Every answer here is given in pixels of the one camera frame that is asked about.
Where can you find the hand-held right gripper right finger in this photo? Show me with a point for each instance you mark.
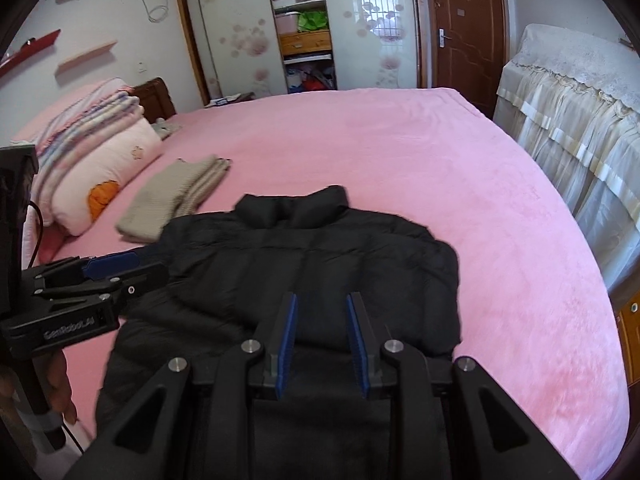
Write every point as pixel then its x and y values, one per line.
pixel 358 345

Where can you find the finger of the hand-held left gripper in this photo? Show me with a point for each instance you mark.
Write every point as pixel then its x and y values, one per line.
pixel 145 277
pixel 112 266

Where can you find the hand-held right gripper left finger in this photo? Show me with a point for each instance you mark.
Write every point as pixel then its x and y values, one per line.
pixel 286 345

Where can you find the black puffer jacket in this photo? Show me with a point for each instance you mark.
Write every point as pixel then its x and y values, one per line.
pixel 300 260

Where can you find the person's left hand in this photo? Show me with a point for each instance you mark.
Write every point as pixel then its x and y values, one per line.
pixel 60 385

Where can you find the folded beige sweater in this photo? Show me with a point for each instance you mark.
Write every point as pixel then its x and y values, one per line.
pixel 170 197

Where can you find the pink pillow with orange print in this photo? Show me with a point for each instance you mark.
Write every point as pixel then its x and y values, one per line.
pixel 110 170

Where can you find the small grey cloth item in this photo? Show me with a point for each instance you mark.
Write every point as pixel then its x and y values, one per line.
pixel 164 128

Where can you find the stack of pillows and quilts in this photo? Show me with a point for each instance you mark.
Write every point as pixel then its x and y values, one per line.
pixel 85 120

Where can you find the wooden headboard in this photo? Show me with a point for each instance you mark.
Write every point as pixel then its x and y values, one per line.
pixel 156 97

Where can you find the pink bed blanket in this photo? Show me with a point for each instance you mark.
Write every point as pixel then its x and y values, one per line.
pixel 400 160

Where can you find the floral sliding-door wardrobe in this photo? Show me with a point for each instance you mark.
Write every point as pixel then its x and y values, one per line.
pixel 240 25

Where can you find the wooden cabinet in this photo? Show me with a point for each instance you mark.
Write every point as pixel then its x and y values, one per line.
pixel 629 330

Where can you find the wooden drawer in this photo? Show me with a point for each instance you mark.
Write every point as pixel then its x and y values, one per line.
pixel 305 42

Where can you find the pink storage box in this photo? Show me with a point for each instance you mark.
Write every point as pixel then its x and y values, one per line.
pixel 286 22

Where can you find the green cloth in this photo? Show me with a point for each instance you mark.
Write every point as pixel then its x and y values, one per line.
pixel 312 21

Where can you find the lace-covered furniture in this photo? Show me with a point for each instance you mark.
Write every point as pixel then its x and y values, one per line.
pixel 575 125

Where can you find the brown wooden door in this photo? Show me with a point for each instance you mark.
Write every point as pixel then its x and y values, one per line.
pixel 467 35

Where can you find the pink wall shelf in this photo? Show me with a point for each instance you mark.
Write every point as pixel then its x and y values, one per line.
pixel 85 56

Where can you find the red wall shelf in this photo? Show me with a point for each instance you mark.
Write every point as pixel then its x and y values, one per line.
pixel 30 50

